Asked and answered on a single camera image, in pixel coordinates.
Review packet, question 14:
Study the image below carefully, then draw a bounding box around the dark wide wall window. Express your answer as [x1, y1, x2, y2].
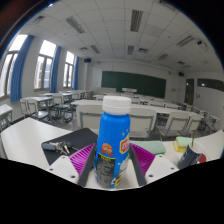
[196, 78, 224, 93]

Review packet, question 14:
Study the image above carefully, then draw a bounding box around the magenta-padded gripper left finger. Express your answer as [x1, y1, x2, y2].
[46, 142, 98, 188]

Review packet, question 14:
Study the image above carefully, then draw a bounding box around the white lectern desk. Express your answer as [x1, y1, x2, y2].
[121, 87, 138, 94]

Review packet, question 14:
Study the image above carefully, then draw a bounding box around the group of white classroom chairs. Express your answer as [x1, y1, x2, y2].
[19, 93, 222, 141]

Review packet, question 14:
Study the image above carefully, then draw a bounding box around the dark classroom door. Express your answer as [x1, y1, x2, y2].
[184, 78, 195, 106]

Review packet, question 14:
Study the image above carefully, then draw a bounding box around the group of ceiling lights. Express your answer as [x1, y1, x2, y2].
[31, 8, 198, 62]

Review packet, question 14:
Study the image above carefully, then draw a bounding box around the bunch of keys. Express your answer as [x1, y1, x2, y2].
[41, 140, 80, 156]

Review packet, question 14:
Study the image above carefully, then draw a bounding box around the wooden stir stick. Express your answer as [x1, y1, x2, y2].
[190, 131, 196, 148]

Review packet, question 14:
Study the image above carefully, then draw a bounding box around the dark green chalkboard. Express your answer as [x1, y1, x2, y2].
[101, 70, 167, 99]

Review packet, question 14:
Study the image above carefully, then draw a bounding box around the group of white classroom desks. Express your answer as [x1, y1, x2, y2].
[0, 88, 214, 134]

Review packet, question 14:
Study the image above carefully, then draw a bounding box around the white ceiling projector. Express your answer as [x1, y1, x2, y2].
[196, 39, 210, 52]

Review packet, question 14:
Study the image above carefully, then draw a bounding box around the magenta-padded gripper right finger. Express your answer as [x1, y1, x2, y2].
[128, 142, 180, 188]

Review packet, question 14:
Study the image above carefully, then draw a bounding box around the navy mug with white inside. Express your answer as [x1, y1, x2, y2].
[176, 139, 210, 170]

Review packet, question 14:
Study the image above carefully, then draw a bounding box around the blue white-capped drink bottle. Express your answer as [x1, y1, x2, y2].
[94, 95, 132, 190]

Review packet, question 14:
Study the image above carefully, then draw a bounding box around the blue curtain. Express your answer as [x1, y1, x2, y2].
[9, 34, 36, 103]
[72, 55, 80, 91]
[49, 45, 63, 94]

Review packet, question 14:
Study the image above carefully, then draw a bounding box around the tall classroom window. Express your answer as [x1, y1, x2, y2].
[33, 39, 57, 91]
[0, 34, 29, 100]
[62, 50, 76, 89]

